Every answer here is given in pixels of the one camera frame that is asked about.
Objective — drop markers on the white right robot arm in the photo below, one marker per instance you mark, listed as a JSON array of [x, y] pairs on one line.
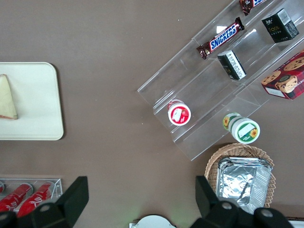
[[152, 222]]

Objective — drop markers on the triangular sandwich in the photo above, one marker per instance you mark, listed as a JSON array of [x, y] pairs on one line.
[[7, 99]]

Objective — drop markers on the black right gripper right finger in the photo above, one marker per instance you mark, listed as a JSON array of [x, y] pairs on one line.
[[209, 204]]

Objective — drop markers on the red cola bottle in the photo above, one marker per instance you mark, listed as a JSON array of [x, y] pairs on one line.
[[38, 199], [13, 202]]

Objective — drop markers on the small black carton box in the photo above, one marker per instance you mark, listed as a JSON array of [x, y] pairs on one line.
[[280, 26], [231, 65]]

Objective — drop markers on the Snickers chocolate bar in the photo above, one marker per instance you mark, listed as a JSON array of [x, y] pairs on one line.
[[221, 39], [247, 6]]

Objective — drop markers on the green lid yogurt cup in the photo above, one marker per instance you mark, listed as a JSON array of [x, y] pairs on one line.
[[244, 129]]

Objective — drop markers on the red cookie box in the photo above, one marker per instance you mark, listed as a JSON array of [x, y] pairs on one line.
[[287, 78]]

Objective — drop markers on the red lid yogurt cup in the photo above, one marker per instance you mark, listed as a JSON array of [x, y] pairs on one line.
[[179, 114]]

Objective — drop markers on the clear acrylic stepped shelf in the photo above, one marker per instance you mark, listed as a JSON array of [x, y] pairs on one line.
[[206, 95]]

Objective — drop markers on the clear acrylic bottle rack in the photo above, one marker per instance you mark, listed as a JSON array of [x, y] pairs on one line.
[[58, 190]]

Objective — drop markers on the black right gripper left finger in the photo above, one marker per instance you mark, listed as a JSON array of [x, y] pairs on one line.
[[71, 197]]

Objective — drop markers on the aluminium foil container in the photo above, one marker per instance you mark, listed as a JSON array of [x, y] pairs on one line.
[[237, 185]]

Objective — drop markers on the light wicker basket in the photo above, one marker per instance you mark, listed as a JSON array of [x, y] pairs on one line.
[[237, 149]]

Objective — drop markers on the cream plastic tray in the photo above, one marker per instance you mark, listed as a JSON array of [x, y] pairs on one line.
[[35, 107]]

